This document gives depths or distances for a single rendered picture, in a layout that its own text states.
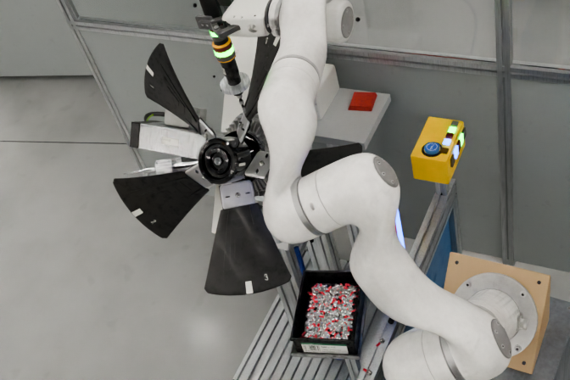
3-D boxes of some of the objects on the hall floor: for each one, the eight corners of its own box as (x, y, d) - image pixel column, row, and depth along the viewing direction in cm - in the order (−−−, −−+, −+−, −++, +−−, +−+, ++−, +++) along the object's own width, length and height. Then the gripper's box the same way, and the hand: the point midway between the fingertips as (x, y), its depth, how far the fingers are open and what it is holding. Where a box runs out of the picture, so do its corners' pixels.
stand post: (331, 301, 307) (264, 77, 228) (352, 306, 303) (291, 81, 224) (326, 310, 304) (257, 86, 225) (348, 315, 300) (284, 91, 221)
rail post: (459, 337, 284) (444, 194, 230) (469, 339, 282) (456, 197, 228) (455, 346, 281) (439, 204, 228) (466, 349, 279) (453, 207, 226)
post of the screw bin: (370, 431, 266) (330, 296, 211) (379, 432, 264) (341, 296, 209) (369, 439, 264) (328, 305, 209) (378, 440, 262) (339, 305, 207)
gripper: (293, -24, 160) (220, -28, 168) (256, 26, 150) (181, 19, 158) (299, 7, 165) (230, 1, 173) (265, 57, 155) (192, 48, 163)
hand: (211, 10), depth 165 cm, fingers open, 8 cm apart
